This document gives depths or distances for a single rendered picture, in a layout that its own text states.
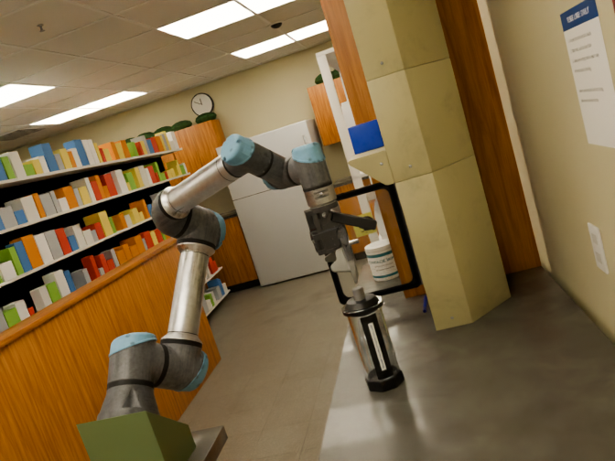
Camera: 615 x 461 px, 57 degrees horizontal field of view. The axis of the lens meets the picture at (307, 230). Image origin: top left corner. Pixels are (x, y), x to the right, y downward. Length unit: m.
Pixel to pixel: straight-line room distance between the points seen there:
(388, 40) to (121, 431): 1.22
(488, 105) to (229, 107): 5.73
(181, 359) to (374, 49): 1.00
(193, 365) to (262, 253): 5.38
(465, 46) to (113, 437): 1.58
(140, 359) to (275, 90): 6.09
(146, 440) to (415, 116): 1.09
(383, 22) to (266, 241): 5.41
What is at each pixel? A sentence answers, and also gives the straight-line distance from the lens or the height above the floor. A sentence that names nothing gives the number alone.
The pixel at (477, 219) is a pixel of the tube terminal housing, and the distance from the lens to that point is 1.80.
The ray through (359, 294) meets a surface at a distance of 1.45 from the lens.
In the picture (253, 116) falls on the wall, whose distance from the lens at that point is 7.44.
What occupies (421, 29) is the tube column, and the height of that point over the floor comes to 1.81.
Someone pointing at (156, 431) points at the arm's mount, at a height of 1.07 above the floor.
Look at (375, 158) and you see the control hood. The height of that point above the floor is 1.49.
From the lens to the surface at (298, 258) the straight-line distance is 6.86.
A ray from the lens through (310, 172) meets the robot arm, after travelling 1.36.
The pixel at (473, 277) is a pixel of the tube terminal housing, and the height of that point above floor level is 1.06.
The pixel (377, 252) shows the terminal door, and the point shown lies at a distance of 2.03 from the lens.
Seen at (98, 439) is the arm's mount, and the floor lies 1.08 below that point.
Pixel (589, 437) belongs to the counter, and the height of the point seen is 0.94.
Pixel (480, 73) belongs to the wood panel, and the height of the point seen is 1.64.
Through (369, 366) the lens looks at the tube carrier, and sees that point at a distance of 1.49.
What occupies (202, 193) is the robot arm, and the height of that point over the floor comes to 1.55.
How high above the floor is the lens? 1.61
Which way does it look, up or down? 9 degrees down
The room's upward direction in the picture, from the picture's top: 17 degrees counter-clockwise
